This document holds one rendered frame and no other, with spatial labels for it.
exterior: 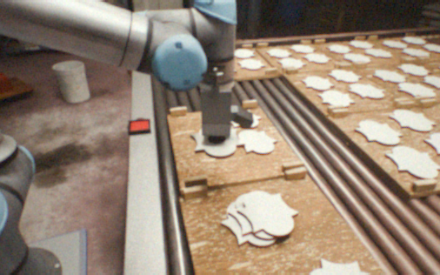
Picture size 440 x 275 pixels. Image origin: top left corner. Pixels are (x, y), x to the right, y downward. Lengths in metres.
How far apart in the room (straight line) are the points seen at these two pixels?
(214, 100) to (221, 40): 0.12
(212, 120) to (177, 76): 0.24
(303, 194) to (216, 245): 0.26
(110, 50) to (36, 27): 0.08
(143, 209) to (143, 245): 0.11
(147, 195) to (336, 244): 0.46
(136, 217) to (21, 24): 0.50
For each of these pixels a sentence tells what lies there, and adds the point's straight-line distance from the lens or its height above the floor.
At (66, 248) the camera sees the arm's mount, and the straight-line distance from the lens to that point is 0.80.
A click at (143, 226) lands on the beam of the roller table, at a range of 0.76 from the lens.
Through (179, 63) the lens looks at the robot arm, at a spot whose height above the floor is 1.33.
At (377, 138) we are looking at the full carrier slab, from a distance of 1.08.
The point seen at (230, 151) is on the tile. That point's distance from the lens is 0.67.
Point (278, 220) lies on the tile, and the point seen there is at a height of 0.97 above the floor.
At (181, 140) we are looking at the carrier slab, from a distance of 0.98.
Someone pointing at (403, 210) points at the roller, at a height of 0.92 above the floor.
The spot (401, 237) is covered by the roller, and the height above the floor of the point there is 0.91.
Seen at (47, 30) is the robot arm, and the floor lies 1.38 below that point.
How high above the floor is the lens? 1.47
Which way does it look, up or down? 33 degrees down
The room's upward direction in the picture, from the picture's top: straight up
